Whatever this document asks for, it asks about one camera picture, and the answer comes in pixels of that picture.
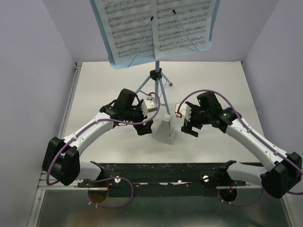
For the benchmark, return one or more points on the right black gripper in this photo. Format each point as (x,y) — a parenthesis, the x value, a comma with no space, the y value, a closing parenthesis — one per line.
(187,127)

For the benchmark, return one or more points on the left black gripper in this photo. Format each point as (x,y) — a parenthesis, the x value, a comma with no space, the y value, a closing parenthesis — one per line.
(142,129)

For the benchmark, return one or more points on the grey metronome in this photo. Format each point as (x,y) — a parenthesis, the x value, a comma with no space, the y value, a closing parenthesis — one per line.
(164,132)

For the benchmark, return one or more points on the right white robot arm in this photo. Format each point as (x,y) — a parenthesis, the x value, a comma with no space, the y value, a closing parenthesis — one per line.
(280,170)

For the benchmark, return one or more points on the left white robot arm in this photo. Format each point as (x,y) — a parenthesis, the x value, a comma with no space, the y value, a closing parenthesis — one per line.
(62,158)

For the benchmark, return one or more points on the light blue music stand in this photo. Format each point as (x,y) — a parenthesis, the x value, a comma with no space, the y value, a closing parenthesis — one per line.
(157,75)

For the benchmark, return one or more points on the left sheet music page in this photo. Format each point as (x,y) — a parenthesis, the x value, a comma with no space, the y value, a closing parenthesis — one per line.
(125,26)

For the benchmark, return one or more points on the sheet music page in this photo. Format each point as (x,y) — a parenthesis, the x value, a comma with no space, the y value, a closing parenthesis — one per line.
(180,26)
(125,26)

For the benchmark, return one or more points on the right sheet music page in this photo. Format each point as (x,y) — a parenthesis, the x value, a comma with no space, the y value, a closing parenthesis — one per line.
(180,26)

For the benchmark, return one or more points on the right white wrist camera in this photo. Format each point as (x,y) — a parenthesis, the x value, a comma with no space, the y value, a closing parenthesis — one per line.
(183,110)

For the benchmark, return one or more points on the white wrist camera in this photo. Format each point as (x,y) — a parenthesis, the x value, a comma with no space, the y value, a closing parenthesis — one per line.
(148,105)
(183,110)

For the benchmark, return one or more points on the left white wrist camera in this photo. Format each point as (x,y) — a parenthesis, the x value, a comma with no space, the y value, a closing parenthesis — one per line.
(148,105)

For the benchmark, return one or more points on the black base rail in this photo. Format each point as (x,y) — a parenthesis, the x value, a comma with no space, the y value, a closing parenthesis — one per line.
(163,180)

